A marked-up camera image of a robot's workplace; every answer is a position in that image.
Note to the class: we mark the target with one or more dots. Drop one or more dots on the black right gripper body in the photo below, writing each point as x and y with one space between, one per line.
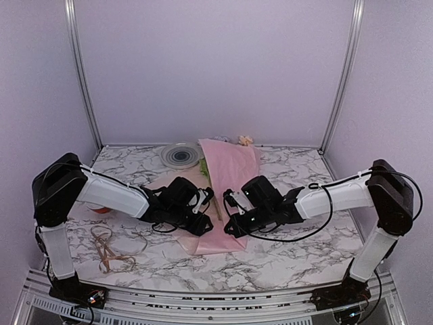
262 219

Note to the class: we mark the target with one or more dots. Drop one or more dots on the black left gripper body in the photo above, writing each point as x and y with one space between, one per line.
194 227

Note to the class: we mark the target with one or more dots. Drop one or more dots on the pink wrapping paper sheet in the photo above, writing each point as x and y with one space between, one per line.
240 165

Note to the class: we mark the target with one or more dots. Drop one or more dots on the blue fake flower stem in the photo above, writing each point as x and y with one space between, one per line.
213 151

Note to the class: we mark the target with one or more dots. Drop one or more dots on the large pink fake rose stem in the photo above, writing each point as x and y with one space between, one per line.
245 140

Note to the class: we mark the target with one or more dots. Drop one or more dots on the beige raffia ribbon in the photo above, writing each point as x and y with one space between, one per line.
112 260

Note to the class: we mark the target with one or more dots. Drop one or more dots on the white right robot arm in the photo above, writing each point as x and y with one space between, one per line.
389 192

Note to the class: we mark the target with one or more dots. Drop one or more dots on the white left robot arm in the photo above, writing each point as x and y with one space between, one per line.
67 181

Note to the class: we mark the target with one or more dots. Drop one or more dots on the striped grey ceramic plate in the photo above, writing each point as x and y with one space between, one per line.
181 155

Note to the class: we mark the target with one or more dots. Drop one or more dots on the white bowl with red outside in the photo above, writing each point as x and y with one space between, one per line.
98 209

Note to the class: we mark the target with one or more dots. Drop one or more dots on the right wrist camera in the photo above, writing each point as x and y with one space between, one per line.
237 200

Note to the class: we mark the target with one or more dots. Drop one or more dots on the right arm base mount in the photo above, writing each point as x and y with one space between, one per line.
348 292

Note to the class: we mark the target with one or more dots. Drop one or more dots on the aluminium front rail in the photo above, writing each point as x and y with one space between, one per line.
140 306

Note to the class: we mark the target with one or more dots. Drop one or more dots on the right aluminium frame post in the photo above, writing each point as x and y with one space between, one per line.
348 63

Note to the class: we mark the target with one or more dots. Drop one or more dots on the aluminium frame post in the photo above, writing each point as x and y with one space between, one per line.
72 26
348 63

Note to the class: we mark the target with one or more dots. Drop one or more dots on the left aluminium frame post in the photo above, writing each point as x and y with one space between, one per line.
72 26

